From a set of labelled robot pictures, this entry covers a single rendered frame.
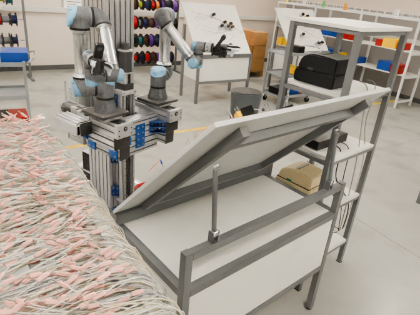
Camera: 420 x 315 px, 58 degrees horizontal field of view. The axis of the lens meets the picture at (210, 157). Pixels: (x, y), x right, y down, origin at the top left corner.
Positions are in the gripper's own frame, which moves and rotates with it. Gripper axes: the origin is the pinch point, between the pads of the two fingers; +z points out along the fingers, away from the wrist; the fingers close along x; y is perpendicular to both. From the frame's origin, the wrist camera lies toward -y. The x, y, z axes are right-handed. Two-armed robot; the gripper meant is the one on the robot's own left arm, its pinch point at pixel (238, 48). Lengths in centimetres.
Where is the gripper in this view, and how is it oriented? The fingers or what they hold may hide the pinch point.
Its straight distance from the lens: 289.2
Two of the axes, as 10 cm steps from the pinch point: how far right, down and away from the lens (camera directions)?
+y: -0.6, 8.4, 5.4
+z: 9.8, 1.6, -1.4
